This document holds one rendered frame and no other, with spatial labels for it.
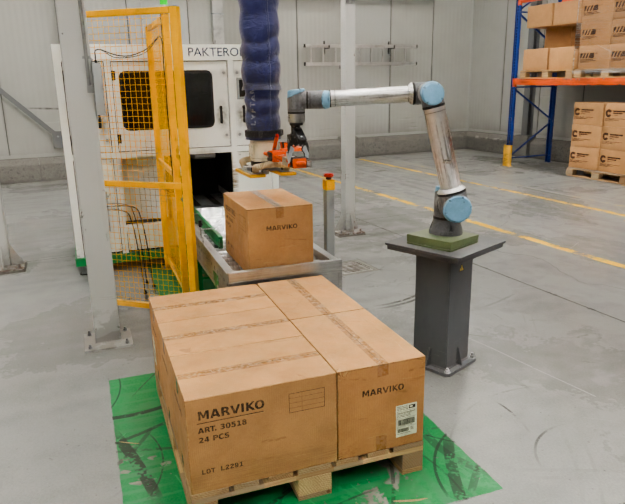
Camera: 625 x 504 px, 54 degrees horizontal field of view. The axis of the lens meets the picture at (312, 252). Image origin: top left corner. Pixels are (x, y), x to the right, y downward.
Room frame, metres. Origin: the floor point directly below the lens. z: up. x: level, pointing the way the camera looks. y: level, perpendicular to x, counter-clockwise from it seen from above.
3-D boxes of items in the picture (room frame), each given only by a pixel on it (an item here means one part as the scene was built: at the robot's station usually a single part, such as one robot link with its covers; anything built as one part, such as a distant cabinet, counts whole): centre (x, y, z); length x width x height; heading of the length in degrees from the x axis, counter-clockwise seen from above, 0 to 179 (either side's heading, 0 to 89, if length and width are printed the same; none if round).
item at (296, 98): (3.26, 0.07, 1.55); 0.10 x 0.09 x 0.12; 90
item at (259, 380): (2.74, 0.21, 0.34); 1.20 x 1.00 x 0.40; 20
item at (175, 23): (4.16, 1.17, 1.05); 0.87 x 0.10 x 2.10; 72
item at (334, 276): (3.46, 0.15, 0.48); 0.70 x 0.03 x 0.15; 110
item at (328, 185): (4.17, -0.12, 0.50); 0.07 x 0.07 x 1.00; 20
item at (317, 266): (3.46, 0.15, 0.58); 0.70 x 0.03 x 0.06; 110
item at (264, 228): (3.79, 0.28, 0.75); 0.60 x 0.40 x 0.40; 20
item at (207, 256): (4.45, 0.86, 0.50); 2.31 x 0.05 x 0.19; 20
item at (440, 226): (3.42, -0.77, 0.85); 0.19 x 0.19 x 0.10
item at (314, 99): (3.27, -0.05, 1.55); 0.12 x 0.12 x 0.09; 0
